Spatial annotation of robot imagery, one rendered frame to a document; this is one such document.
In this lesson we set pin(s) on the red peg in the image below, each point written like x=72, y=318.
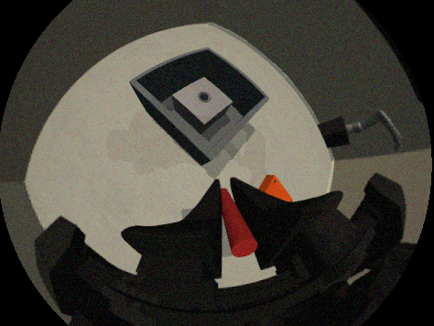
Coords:
x=240, y=238

